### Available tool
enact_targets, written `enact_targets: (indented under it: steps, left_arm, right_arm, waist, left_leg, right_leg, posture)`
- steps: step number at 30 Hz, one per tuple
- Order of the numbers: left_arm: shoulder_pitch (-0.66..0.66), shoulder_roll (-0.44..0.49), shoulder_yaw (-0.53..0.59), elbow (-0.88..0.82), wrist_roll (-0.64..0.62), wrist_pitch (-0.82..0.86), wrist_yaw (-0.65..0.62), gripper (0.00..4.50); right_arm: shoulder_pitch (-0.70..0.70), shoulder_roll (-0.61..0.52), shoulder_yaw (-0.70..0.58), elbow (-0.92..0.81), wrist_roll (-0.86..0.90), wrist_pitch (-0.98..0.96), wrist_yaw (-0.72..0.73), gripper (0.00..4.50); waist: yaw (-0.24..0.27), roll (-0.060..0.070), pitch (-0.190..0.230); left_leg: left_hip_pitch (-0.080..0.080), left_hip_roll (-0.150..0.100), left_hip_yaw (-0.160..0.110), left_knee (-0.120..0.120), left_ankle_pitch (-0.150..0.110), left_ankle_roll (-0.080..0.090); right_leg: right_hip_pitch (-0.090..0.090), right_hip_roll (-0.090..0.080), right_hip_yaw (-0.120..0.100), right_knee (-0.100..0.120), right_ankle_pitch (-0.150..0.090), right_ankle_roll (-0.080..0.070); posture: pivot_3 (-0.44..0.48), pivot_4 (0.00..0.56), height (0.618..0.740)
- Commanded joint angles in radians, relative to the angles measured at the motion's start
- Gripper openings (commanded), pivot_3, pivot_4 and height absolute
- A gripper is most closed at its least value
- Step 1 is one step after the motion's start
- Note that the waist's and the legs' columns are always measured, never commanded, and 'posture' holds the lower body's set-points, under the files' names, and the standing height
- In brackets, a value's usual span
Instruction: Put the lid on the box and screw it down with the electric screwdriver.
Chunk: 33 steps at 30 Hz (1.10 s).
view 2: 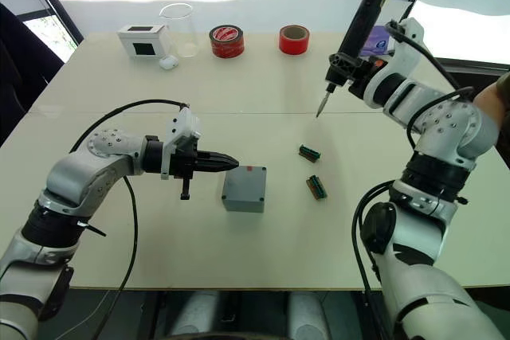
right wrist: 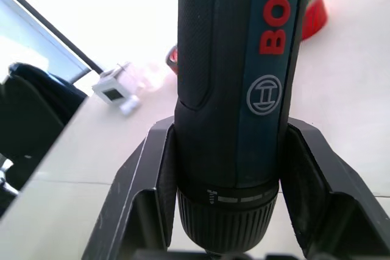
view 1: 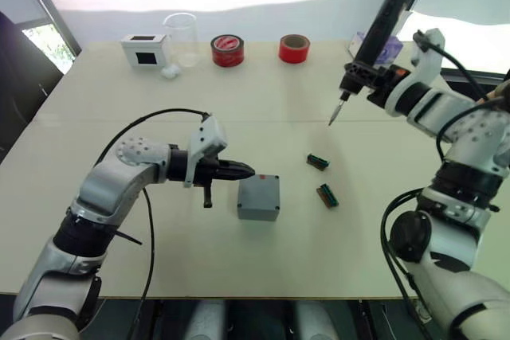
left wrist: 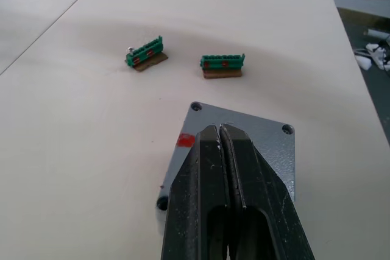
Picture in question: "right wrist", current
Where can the black rounded object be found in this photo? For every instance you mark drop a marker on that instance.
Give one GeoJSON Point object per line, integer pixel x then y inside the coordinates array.
{"type": "Point", "coordinates": [30, 114]}

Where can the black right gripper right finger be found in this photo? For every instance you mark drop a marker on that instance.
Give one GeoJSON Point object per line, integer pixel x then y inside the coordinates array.
{"type": "Point", "coordinates": [329, 211]}

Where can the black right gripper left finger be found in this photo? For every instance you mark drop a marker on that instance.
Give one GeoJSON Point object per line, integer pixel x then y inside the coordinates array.
{"type": "Point", "coordinates": [137, 199]}

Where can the red plastic box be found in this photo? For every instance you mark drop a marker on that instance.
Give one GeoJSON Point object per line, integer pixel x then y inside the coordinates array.
{"type": "Point", "coordinates": [315, 13]}

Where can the silver metal part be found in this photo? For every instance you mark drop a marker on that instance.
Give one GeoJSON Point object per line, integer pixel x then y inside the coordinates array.
{"type": "Point", "coordinates": [6, 174]}

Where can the blue black electric screwdriver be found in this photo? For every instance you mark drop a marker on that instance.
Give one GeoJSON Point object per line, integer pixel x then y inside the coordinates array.
{"type": "Point", "coordinates": [225, 120]}

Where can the white cube device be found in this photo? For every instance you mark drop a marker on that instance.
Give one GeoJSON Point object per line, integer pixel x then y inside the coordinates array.
{"type": "Point", "coordinates": [111, 89]}

